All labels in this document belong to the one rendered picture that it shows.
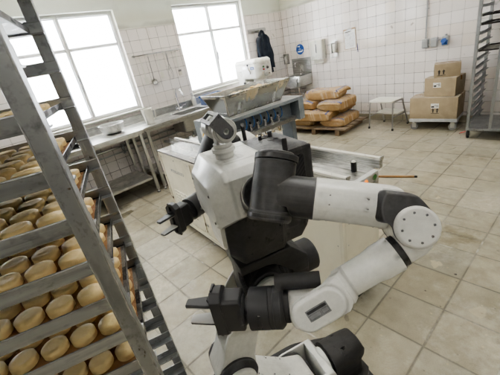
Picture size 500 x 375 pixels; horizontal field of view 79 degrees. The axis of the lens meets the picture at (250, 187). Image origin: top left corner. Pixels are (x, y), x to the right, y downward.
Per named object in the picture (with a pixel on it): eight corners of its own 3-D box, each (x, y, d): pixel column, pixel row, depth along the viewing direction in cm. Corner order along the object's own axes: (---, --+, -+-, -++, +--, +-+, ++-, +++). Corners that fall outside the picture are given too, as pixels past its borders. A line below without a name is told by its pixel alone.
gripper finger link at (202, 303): (189, 299, 68) (215, 297, 67) (184, 310, 65) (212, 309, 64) (187, 294, 67) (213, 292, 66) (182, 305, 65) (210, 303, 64)
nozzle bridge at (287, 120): (204, 167, 218) (193, 120, 204) (278, 137, 254) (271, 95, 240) (231, 176, 193) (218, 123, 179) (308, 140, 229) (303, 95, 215)
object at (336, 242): (271, 265, 237) (251, 158, 201) (302, 243, 254) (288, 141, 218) (348, 313, 184) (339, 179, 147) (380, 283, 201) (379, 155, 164)
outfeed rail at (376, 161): (200, 135, 315) (199, 128, 313) (202, 134, 317) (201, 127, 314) (380, 169, 162) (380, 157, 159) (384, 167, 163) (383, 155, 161)
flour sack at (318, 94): (303, 101, 542) (301, 91, 535) (315, 96, 569) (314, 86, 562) (341, 100, 495) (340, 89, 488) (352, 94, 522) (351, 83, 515)
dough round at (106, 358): (103, 377, 67) (100, 371, 66) (86, 373, 68) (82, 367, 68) (118, 356, 71) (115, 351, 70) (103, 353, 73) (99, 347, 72)
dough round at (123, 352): (114, 354, 72) (110, 349, 71) (132, 339, 75) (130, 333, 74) (123, 366, 68) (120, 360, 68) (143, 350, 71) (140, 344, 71)
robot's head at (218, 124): (231, 126, 83) (211, 106, 79) (243, 130, 76) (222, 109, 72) (216, 143, 83) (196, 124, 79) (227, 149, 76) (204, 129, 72)
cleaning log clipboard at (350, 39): (358, 51, 519) (357, 25, 503) (358, 51, 518) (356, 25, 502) (344, 53, 539) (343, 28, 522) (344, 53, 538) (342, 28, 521)
